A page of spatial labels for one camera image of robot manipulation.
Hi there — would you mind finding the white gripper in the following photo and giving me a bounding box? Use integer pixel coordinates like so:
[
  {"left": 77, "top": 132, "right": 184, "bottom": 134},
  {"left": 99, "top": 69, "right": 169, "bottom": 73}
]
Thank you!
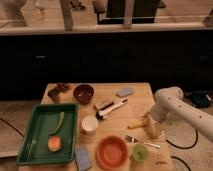
[{"left": 144, "top": 104, "right": 168, "bottom": 139}]

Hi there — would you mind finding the yellow banana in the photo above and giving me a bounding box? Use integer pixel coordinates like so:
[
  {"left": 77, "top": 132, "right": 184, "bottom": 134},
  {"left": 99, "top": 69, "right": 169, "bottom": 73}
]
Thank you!
[{"left": 128, "top": 117, "right": 149, "bottom": 129}]

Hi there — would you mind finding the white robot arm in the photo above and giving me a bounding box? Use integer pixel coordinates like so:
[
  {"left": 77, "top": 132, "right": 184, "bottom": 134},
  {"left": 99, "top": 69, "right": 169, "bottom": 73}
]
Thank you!
[{"left": 145, "top": 87, "right": 213, "bottom": 143}]

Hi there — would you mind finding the orange bowl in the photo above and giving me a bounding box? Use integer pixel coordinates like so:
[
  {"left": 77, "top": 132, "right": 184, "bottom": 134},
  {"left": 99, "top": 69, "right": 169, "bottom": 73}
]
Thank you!
[{"left": 95, "top": 135, "right": 128, "bottom": 170}]

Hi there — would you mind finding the purple bowl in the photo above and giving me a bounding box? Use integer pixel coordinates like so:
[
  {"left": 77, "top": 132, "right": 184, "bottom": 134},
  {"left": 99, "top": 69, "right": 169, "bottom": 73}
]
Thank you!
[{"left": 73, "top": 84, "right": 94, "bottom": 105}]

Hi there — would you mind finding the silver fork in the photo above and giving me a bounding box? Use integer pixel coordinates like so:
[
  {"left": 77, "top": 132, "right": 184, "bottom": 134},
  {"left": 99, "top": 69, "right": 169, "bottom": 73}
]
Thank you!
[{"left": 125, "top": 135, "right": 160, "bottom": 149}]

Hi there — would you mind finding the green cup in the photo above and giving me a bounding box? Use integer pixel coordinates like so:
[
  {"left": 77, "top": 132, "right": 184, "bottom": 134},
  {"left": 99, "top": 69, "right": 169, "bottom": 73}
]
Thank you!
[{"left": 131, "top": 144, "right": 149, "bottom": 162}]

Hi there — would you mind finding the blue sponge back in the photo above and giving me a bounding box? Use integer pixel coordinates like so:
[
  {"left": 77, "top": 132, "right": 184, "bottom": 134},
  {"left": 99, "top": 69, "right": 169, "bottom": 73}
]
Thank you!
[{"left": 116, "top": 88, "right": 134, "bottom": 97}]

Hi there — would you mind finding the blue sponge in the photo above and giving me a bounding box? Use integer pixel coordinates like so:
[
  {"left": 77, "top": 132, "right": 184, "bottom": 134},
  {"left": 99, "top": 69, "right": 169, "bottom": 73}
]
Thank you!
[
  {"left": 116, "top": 88, "right": 134, "bottom": 97},
  {"left": 75, "top": 146, "right": 92, "bottom": 171}
]

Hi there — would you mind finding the beige eraser block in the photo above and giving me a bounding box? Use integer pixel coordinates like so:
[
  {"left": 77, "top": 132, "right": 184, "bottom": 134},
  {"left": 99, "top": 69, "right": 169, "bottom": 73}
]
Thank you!
[{"left": 94, "top": 99, "right": 114, "bottom": 110}]

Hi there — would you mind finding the white cup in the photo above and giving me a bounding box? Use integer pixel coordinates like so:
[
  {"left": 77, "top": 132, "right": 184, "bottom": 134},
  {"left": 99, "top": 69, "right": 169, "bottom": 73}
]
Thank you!
[{"left": 81, "top": 116, "right": 98, "bottom": 134}]

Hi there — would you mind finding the blue sponge front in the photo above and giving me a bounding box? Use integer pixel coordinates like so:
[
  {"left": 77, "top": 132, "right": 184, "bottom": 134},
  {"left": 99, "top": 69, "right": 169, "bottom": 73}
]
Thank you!
[{"left": 75, "top": 146, "right": 92, "bottom": 171}]

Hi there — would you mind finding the green chili pepper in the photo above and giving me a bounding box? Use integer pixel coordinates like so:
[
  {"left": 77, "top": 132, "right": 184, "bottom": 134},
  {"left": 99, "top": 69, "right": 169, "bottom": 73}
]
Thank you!
[{"left": 49, "top": 112, "right": 65, "bottom": 135}]

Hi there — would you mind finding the orange peach fruit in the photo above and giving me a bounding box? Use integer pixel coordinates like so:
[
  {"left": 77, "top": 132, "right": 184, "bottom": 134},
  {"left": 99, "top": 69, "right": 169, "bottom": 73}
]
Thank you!
[{"left": 48, "top": 136, "right": 62, "bottom": 152}]

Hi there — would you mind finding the dark brown toy object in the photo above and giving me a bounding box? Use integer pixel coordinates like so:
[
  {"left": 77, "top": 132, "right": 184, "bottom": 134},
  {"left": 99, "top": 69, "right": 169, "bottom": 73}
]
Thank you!
[{"left": 47, "top": 83, "right": 70, "bottom": 103}]

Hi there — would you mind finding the green plastic tray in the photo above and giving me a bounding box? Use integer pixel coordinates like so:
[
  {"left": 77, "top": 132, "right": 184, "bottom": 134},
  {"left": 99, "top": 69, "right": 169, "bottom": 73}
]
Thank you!
[{"left": 17, "top": 103, "right": 78, "bottom": 166}]

